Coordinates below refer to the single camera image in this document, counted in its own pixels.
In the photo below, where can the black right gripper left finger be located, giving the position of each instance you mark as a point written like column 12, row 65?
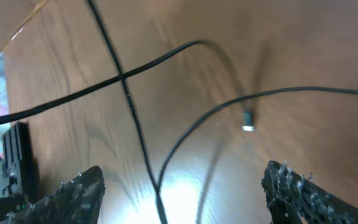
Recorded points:
column 77, row 201

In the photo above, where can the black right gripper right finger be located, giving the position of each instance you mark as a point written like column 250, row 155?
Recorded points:
column 291, row 198

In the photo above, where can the cardboard side panel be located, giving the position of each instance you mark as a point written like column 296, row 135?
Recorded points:
column 14, row 14

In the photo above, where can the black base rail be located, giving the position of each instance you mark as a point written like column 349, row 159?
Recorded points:
column 18, row 179

